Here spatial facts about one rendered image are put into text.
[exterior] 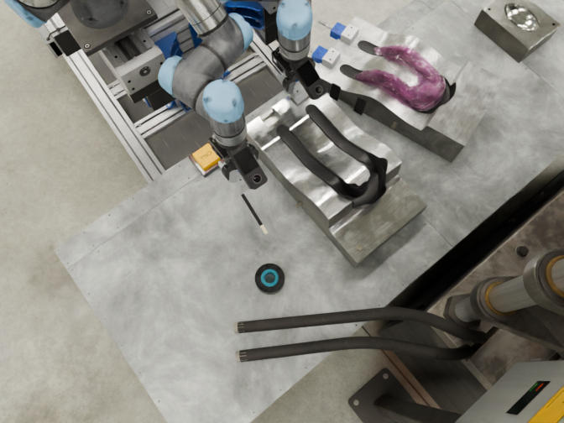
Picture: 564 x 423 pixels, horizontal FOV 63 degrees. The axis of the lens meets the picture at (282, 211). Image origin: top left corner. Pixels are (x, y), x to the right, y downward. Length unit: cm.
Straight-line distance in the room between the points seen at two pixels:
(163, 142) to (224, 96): 126
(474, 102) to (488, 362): 72
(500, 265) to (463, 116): 43
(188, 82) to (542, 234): 107
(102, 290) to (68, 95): 152
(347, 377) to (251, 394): 87
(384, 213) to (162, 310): 66
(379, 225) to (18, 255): 171
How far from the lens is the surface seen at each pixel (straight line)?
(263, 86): 225
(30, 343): 234
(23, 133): 269
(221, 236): 133
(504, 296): 106
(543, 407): 84
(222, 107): 91
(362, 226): 128
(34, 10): 128
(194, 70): 99
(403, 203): 133
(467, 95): 148
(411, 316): 119
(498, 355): 140
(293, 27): 104
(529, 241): 150
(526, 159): 158
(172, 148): 214
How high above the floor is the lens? 207
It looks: 71 degrees down
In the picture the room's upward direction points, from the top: 1 degrees counter-clockwise
